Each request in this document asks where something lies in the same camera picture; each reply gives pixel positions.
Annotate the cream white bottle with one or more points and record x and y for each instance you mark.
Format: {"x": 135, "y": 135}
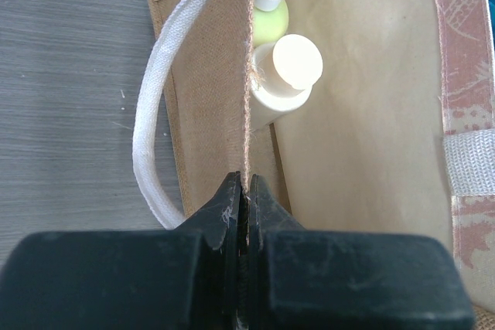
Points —
{"x": 285, "y": 73}

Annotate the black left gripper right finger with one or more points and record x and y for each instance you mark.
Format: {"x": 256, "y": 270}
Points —
{"x": 314, "y": 279}

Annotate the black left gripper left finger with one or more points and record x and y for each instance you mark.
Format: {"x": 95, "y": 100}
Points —
{"x": 184, "y": 278}

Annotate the brown jute canvas bag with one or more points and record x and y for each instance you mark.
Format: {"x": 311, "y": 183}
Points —
{"x": 397, "y": 136}

